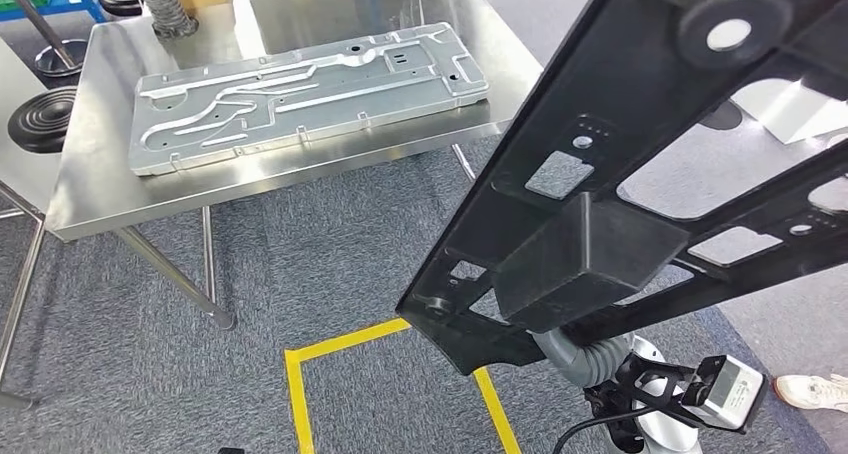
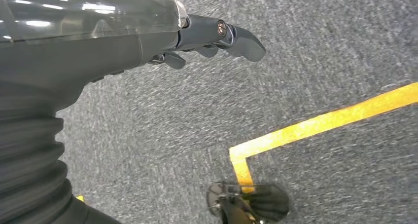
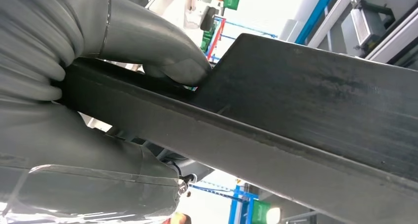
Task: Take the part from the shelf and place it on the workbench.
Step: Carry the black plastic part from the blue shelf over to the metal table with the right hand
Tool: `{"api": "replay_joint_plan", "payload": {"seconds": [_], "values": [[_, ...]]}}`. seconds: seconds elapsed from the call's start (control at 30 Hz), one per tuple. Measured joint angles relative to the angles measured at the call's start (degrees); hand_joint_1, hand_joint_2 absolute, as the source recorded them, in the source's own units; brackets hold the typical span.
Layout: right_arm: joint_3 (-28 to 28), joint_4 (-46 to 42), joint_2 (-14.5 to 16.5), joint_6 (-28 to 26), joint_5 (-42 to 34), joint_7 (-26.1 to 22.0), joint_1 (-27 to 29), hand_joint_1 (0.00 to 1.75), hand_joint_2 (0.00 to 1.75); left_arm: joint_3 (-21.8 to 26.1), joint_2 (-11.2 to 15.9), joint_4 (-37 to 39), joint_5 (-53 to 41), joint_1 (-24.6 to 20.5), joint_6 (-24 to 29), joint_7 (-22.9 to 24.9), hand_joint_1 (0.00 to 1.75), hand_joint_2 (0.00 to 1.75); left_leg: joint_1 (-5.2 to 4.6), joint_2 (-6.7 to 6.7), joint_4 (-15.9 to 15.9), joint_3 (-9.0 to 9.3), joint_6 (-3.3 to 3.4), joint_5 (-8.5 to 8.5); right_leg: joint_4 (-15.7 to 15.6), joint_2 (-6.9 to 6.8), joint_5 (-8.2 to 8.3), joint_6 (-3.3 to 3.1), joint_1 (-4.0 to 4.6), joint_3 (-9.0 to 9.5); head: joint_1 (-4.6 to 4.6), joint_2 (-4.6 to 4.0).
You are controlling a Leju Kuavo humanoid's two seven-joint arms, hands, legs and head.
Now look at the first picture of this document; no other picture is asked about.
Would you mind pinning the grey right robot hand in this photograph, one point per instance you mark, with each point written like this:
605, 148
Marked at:
558, 355

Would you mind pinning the black plastic panel part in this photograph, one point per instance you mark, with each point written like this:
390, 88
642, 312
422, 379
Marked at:
596, 106

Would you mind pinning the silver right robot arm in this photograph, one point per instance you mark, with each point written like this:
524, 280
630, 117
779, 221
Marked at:
662, 434

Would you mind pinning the stainless steel workbench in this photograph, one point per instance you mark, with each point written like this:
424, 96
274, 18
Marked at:
99, 192

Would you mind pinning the person's white shoe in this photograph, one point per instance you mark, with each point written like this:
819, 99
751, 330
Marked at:
815, 392

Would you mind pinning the grey machined metal plate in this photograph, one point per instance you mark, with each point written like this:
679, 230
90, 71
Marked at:
331, 116

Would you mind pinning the black floor plate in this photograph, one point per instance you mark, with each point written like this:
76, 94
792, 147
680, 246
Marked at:
230, 451

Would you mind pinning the dark metal cylinder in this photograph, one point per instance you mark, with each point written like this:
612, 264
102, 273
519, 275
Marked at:
162, 7

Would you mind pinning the steel pole round base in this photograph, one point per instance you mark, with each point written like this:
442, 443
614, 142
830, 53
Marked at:
60, 57

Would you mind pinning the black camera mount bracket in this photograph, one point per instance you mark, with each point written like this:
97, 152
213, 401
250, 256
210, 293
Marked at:
623, 398

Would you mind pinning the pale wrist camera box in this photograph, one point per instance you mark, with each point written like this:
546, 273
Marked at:
732, 391

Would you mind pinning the black stanchion post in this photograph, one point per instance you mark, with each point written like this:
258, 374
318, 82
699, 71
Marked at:
722, 118

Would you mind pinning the steel frame stand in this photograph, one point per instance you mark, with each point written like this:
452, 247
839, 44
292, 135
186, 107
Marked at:
41, 220

